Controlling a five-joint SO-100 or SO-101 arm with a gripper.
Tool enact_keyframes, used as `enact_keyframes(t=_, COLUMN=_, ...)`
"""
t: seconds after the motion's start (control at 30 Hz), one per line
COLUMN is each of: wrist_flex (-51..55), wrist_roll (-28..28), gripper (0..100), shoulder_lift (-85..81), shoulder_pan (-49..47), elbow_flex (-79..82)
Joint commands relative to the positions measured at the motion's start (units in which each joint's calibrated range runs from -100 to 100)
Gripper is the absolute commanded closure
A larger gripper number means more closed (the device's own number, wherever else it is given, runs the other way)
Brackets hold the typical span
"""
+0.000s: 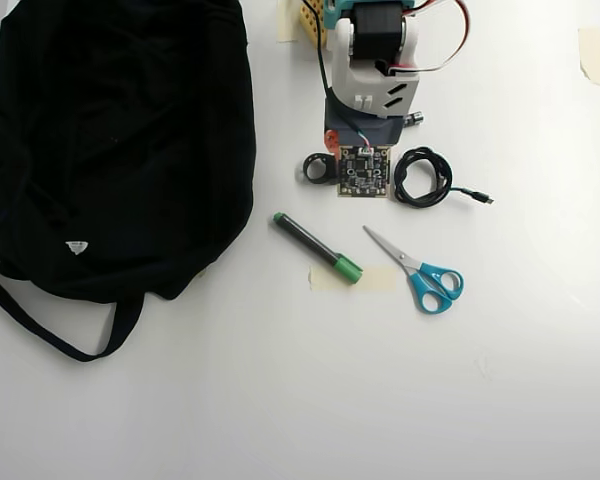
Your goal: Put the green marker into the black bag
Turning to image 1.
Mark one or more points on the dark grey-blue gripper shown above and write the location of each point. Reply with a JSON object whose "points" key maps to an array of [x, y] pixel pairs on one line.
{"points": [[380, 134]]}

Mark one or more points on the square camera circuit board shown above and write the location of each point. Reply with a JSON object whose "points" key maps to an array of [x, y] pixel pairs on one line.
{"points": [[364, 172]]}

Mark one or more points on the black AA battery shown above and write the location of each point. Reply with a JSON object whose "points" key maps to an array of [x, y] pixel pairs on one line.
{"points": [[416, 118]]}

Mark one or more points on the black fabric bag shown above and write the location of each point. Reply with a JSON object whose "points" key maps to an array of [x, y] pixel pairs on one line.
{"points": [[120, 150]]}

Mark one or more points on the yellow perforated robot base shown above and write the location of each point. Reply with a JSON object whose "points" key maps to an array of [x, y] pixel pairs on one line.
{"points": [[310, 22]]}

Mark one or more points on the white grey teal robot arm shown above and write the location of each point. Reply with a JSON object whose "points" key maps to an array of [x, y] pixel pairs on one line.
{"points": [[370, 85]]}

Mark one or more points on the long beige masking tape strip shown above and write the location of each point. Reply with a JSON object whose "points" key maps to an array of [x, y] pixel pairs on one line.
{"points": [[380, 280]]}

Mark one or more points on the torn beige masking tape piece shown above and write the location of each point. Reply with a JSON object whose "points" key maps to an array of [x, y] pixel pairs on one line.
{"points": [[594, 55]]}

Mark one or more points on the green and black marker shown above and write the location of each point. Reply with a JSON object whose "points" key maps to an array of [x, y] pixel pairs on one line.
{"points": [[310, 243]]}

